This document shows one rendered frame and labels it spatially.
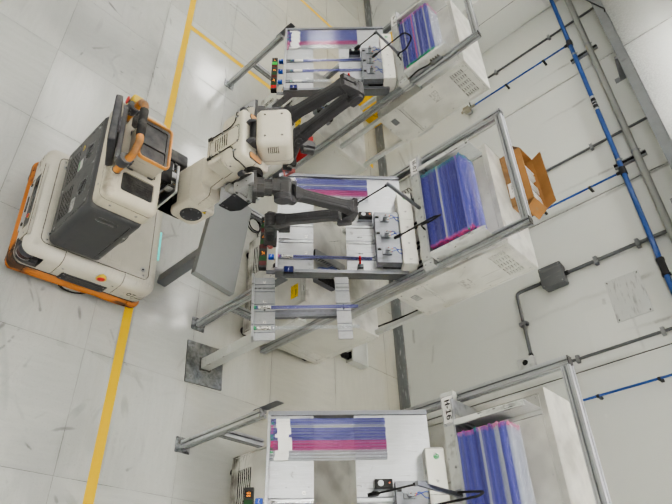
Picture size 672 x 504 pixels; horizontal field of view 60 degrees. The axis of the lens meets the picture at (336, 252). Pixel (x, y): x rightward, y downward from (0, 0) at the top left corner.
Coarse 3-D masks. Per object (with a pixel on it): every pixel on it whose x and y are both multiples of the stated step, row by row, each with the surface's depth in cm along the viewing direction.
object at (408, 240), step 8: (400, 200) 332; (400, 208) 328; (408, 208) 329; (400, 216) 325; (408, 216) 325; (400, 224) 322; (408, 224) 322; (400, 232) 319; (408, 232) 319; (408, 240) 315; (408, 248) 312; (416, 248) 313; (408, 256) 309; (416, 256) 310; (408, 264) 307; (416, 264) 307
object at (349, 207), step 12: (288, 180) 250; (288, 192) 248; (300, 192) 253; (312, 192) 257; (288, 204) 253; (312, 204) 260; (324, 204) 260; (336, 204) 262; (348, 204) 266; (348, 216) 270
